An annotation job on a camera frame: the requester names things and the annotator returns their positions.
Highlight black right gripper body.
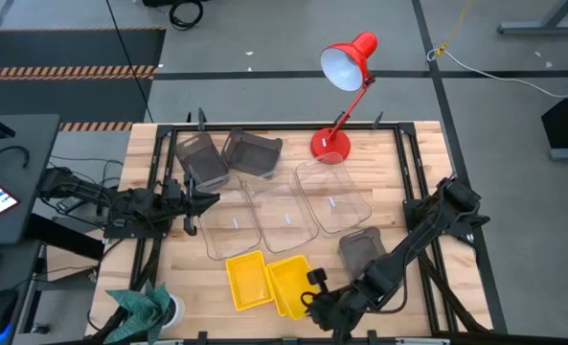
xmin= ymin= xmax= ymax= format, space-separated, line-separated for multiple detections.
xmin=306 ymin=266 xmax=366 ymax=333

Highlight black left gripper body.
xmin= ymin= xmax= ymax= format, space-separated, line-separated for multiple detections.
xmin=161 ymin=165 xmax=198 ymax=237

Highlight smoky gray plastic bin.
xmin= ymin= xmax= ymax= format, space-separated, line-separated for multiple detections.
xmin=220 ymin=126 xmax=284 ymax=177
xmin=337 ymin=225 xmax=389 ymax=283
xmin=174 ymin=131 xmax=231 ymax=189

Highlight clear plastic bin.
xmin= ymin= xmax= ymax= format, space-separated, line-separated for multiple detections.
xmin=195 ymin=172 xmax=264 ymax=263
xmin=294 ymin=150 xmax=374 ymax=237
xmin=243 ymin=166 xmax=320 ymax=255

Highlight yellow plastic basket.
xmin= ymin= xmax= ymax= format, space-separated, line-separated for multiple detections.
xmin=265 ymin=254 xmax=322 ymax=322
xmin=224 ymin=249 xmax=275 ymax=312

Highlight green cloth on roll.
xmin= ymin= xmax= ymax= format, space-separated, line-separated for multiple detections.
xmin=104 ymin=282 xmax=187 ymax=345

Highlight red desk lamp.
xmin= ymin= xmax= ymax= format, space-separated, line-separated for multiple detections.
xmin=309 ymin=31 xmax=379 ymax=166

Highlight black desk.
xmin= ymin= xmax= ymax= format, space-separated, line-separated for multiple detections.
xmin=0 ymin=113 xmax=60 ymax=248

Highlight black lower desk surface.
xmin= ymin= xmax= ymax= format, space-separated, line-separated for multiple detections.
xmin=0 ymin=239 xmax=43 ymax=345

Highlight black hazard-striped floor mat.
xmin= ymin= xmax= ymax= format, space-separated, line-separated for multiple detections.
xmin=0 ymin=27 xmax=168 ymax=133

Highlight gray metal table leg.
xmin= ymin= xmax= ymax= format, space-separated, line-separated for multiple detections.
xmin=496 ymin=0 xmax=568 ymax=35

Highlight black metal table frame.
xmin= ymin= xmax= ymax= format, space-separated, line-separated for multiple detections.
xmin=89 ymin=122 xmax=493 ymax=345

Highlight thin black floor cable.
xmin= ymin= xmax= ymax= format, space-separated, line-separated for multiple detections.
xmin=104 ymin=0 xmax=155 ymax=124

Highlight coiled black cable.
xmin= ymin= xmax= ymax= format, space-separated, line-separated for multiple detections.
xmin=168 ymin=0 xmax=205 ymax=32

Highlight black headset cable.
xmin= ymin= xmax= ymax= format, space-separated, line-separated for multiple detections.
xmin=0 ymin=145 xmax=31 ymax=170

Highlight white floor cable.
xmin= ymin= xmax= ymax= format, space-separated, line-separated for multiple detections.
xmin=425 ymin=47 xmax=568 ymax=100

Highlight yellow floor cable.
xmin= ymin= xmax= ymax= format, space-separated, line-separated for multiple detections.
xmin=434 ymin=0 xmax=474 ymax=58

